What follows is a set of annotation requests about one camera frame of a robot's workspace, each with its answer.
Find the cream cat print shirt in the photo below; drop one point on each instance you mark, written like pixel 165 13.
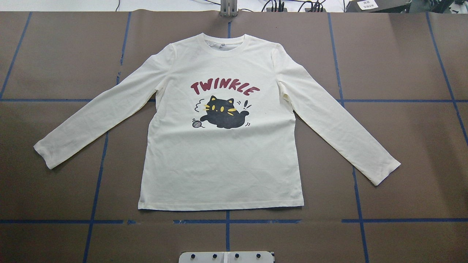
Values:
pixel 223 135

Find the black box with label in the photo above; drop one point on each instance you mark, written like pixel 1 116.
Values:
pixel 378 6

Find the brown table cover sheet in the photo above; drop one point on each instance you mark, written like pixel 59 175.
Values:
pixel 403 77

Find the aluminium frame post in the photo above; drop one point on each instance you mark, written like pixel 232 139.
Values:
pixel 228 8

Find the white post base plate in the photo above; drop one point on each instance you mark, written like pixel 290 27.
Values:
pixel 227 257

